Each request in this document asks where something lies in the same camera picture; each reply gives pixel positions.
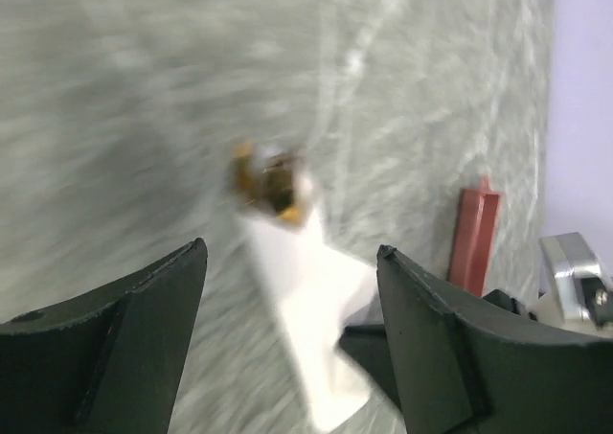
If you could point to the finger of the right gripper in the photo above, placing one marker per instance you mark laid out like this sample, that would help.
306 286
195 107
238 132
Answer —
368 346

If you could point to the white paper napkin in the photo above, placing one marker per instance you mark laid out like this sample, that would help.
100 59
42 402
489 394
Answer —
313 291

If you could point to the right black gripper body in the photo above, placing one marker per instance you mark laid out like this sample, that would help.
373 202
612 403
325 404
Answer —
503 300

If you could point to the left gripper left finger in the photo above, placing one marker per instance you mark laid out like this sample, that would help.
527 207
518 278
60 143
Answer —
109 360

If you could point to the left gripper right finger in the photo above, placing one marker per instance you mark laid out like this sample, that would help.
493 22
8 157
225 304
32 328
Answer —
464 365

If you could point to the brown utensil tray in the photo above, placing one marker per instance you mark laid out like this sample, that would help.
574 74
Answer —
473 237

